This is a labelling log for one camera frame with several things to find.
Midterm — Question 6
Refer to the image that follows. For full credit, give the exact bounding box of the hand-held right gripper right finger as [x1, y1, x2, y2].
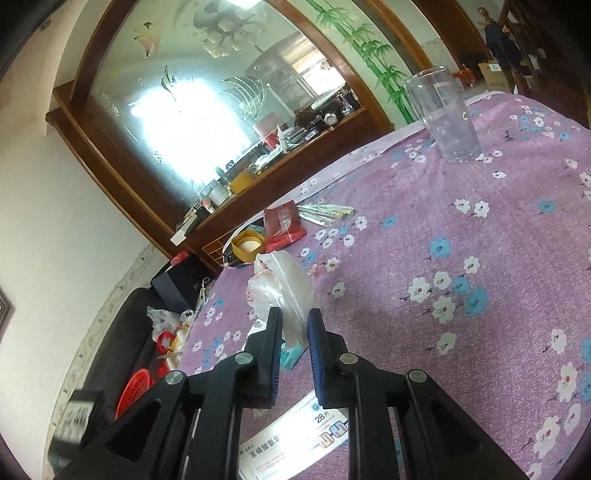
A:
[307, 307, 529, 480]

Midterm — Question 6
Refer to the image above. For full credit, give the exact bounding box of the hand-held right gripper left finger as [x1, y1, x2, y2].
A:
[58, 307, 283, 480]

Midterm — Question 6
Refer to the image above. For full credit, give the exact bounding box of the clear plastic bag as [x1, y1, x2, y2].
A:
[247, 250, 319, 352]

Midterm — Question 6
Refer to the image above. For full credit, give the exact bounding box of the red plastic basket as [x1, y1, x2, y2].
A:
[115, 369, 158, 421]

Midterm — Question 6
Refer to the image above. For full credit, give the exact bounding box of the white medicine box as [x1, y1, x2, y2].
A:
[238, 399, 351, 480]

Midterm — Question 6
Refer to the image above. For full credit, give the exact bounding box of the black sofa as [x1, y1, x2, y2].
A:
[83, 286, 195, 407]

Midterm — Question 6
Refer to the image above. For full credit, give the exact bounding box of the white plastic bag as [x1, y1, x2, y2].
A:
[147, 305, 195, 337]

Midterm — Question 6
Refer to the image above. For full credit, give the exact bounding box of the black bag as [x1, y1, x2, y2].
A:
[151, 256, 218, 312]

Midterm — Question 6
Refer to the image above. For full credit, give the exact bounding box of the red packet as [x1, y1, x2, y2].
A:
[264, 200, 308, 252]

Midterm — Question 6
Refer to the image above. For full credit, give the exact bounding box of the purple floral tablecloth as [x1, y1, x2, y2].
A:
[178, 90, 591, 480]

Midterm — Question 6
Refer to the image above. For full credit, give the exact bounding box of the wooden cabinet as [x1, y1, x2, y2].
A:
[46, 0, 455, 273]

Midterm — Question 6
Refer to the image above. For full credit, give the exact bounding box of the clear glass jar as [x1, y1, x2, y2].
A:
[405, 65, 482, 163]

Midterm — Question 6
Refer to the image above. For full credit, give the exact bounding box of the brown cardboard box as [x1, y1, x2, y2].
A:
[478, 60, 513, 93]

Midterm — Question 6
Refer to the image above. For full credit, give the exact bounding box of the etched wall mirror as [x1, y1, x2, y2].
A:
[88, 0, 365, 217]

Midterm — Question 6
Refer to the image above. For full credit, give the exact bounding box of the bamboo wall decal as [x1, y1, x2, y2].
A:
[307, 0, 416, 125]

